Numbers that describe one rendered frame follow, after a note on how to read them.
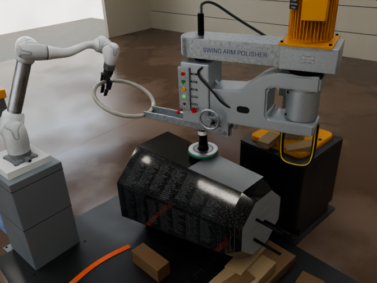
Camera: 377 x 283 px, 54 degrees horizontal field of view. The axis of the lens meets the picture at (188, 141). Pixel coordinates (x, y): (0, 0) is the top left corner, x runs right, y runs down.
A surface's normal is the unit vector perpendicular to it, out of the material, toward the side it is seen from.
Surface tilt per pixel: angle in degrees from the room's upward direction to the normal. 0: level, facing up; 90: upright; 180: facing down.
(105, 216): 0
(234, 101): 90
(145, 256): 0
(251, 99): 90
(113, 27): 90
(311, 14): 90
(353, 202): 0
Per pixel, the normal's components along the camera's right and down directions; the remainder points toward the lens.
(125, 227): -0.04, -0.88
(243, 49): -0.45, 0.43
